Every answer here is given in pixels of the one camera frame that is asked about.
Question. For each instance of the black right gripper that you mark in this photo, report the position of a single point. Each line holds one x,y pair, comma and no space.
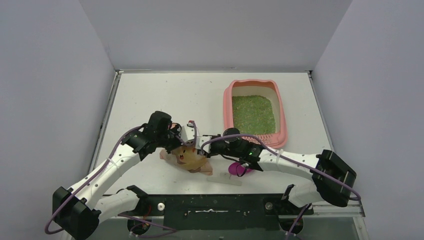
211,147

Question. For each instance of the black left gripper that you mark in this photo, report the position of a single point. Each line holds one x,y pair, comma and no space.
177,144

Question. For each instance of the beige cat litter bag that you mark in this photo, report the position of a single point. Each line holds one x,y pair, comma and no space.
187,158

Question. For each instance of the purple litter scoop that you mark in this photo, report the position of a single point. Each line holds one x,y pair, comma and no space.
236,169

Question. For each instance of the white bag clip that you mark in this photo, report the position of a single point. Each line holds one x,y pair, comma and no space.
224,178

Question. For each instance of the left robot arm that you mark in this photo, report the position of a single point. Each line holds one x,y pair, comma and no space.
80,208

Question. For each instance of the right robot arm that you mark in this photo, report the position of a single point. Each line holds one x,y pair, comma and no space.
330,178

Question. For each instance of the green cat litter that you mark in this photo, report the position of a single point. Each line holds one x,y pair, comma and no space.
253,114

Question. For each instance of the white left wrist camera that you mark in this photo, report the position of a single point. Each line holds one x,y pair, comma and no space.
189,134

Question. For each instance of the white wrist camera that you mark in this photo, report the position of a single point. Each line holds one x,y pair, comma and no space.
189,134
202,145

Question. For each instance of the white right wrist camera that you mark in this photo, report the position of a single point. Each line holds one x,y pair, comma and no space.
202,145

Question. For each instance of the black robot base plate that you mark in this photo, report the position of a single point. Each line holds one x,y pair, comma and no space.
218,211

